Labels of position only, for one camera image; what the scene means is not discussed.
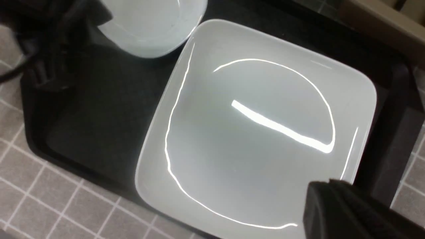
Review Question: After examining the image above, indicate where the brown plastic chopstick bin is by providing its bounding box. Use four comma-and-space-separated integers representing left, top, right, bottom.
338, 0, 425, 69

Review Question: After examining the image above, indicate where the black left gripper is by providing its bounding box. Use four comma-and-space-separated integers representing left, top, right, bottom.
1, 0, 113, 90

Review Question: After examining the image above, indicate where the grey checked tablecloth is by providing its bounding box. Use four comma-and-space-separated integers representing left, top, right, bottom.
0, 0, 425, 239

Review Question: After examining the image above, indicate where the small white square bowl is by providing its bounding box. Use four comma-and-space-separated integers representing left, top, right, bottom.
99, 0, 208, 58

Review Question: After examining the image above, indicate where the black plastic serving tray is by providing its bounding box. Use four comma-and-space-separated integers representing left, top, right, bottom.
20, 0, 424, 239

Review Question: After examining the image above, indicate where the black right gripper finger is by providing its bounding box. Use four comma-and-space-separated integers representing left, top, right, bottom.
302, 179, 425, 239

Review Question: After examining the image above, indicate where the large white square plate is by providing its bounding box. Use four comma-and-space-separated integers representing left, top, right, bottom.
135, 19, 378, 239

